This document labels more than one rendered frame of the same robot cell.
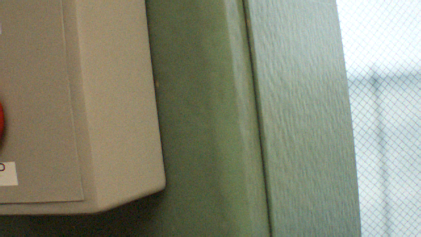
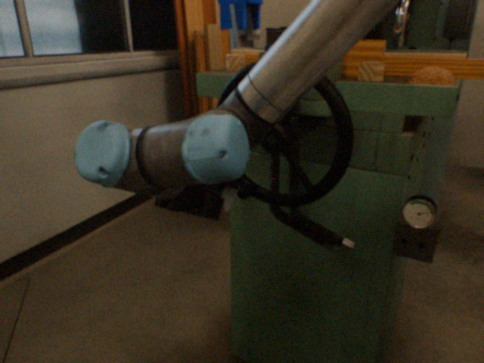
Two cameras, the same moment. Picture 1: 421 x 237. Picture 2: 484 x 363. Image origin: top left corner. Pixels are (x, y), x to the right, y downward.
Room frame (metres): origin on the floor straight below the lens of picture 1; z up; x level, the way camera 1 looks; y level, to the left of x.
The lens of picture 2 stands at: (0.70, 1.36, 1.00)
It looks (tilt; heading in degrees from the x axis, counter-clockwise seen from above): 21 degrees down; 277
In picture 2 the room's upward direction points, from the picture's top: straight up
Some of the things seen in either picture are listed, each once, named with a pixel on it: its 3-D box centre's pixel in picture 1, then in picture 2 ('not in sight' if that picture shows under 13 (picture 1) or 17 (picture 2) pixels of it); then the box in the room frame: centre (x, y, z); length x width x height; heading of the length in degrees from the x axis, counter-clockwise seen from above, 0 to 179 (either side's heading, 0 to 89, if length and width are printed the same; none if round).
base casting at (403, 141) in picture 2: not in sight; (342, 119); (0.55, 0.21, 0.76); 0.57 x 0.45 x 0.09; 68
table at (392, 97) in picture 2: not in sight; (312, 89); (0.66, 0.41, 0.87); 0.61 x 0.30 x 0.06; 158
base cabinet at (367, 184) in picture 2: not in sight; (330, 239); (0.56, 0.21, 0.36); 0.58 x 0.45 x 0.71; 68
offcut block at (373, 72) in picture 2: not in sight; (371, 71); (0.54, 0.49, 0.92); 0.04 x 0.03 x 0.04; 136
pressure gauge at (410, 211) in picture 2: not in sight; (418, 215); (0.44, 0.61, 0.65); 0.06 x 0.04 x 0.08; 158
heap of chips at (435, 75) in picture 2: not in sight; (432, 74); (0.42, 0.49, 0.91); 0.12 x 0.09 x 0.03; 68
